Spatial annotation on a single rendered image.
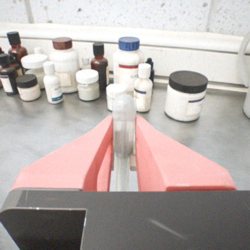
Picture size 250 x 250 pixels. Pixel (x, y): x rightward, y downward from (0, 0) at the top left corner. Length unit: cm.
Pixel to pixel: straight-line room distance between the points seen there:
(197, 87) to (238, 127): 11
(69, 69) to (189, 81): 24
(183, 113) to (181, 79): 6
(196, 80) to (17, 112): 34
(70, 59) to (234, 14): 36
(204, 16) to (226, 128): 25
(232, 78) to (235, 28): 11
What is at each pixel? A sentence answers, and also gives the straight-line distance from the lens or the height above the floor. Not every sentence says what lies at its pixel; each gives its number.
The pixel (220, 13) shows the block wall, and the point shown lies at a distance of 53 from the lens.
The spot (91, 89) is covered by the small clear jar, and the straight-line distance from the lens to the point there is 43.
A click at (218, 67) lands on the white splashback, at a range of 52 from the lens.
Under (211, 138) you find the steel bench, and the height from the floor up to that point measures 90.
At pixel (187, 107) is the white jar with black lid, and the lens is 38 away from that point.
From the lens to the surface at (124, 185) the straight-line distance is 16.
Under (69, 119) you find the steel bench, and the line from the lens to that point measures 39.
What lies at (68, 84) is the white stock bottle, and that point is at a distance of 47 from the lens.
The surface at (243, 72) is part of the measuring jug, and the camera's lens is 50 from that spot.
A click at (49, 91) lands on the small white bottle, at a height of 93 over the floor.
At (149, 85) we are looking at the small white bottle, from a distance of 38.
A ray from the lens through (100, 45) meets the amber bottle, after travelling 46.
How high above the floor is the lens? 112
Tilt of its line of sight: 36 degrees down
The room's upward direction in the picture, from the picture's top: 1 degrees clockwise
